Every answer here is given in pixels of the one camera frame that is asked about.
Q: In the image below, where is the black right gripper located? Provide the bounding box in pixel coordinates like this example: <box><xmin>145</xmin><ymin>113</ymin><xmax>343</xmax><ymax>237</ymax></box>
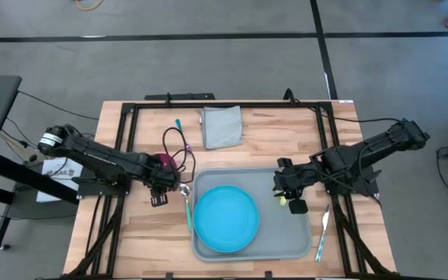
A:
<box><xmin>272</xmin><ymin>156</ymin><xmax>320</xmax><ymax>201</ymax></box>

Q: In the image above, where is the magenta bowl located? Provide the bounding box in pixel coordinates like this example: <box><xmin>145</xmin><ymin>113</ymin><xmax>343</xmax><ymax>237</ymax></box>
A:
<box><xmin>154</xmin><ymin>152</ymin><xmax>179</xmax><ymax>171</ymax></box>

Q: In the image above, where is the green-handled spoon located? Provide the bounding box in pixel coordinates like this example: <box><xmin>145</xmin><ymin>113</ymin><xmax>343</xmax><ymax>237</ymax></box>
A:
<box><xmin>180</xmin><ymin>183</ymin><xmax>194</xmax><ymax>233</ymax></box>

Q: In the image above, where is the teal-handled fork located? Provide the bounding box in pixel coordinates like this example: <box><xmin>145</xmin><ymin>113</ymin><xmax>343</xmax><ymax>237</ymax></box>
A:
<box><xmin>174</xmin><ymin>118</ymin><xmax>192</xmax><ymax>151</ymax></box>

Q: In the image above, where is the grey plastic tray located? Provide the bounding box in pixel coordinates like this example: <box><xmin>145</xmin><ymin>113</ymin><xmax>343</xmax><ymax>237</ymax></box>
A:
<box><xmin>191</xmin><ymin>166</ymin><xmax>313</xmax><ymax>262</ymax></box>

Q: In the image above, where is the blue-handled knife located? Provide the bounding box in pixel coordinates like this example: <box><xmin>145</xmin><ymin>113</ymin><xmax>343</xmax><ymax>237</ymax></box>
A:
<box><xmin>314</xmin><ymin>203</ymin><xmax>331</xmax><ymax>262</ymax></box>

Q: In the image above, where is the blue plate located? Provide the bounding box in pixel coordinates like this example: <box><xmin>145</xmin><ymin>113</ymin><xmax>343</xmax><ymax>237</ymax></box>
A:
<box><xmin>193</xmin><ymin>184</ymin><xmax>261</xmax><ymax>254</ymax></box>

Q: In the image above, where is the grey cloth napkin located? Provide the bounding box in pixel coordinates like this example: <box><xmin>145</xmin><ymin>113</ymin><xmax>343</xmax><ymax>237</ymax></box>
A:
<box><xmin>200</xmin><ymin>105</ymin><xmax>244</xmax><ymax>150</ymax></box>

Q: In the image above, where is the black mounting bar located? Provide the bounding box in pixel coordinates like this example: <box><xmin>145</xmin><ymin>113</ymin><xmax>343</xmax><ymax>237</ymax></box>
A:
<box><xmin>144</xmin><ymin>92</ymin><xmax>216</xmax><ymax>101</ymax></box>

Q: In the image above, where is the white paper sheet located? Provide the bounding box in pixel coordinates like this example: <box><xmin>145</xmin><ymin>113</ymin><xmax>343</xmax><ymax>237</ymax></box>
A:
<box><xmin>36</xmin><ymin>157</ymin><xmax>85</xmax><ymax>204</ymax></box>

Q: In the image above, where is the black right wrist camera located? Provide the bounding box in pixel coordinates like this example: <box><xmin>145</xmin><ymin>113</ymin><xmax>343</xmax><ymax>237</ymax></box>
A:
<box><xmin>288</xmin><ymin>198</ymin><xmax>310</xmax><ymax>215</ymax></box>

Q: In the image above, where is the black left camera cable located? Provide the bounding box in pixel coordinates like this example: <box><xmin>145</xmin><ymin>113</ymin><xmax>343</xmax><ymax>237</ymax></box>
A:
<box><xmin>162</xmin><ymin>126</ymin><xmax>197</xmax><ymax>184</ymax></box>

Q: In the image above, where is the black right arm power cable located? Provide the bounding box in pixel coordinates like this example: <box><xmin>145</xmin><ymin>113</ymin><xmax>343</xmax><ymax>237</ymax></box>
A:
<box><xmin>283</xmin><ymin>88</ymin><xmax>404</xmax><ymax>125</ymax></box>

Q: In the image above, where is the black metal frame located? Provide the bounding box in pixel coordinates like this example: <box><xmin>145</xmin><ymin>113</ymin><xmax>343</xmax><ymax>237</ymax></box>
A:
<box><xmin>62</xmin><ymin>100</ymin><xmax>398</xmax><ymax>280</ymax></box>

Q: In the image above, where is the black desk cable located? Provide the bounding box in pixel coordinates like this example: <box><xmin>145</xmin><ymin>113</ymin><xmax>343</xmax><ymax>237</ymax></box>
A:
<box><xmin>16</xmin><ymin>90</ymin><xmax>100</xmax><ymax>121</ymax></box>

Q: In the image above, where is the yellow cable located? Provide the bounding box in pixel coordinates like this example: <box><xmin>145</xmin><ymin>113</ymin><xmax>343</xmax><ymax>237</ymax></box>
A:
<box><xmin>74</xmin><ymin>0</ymin><xmax>104</xmax><ymax>12</ymax></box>

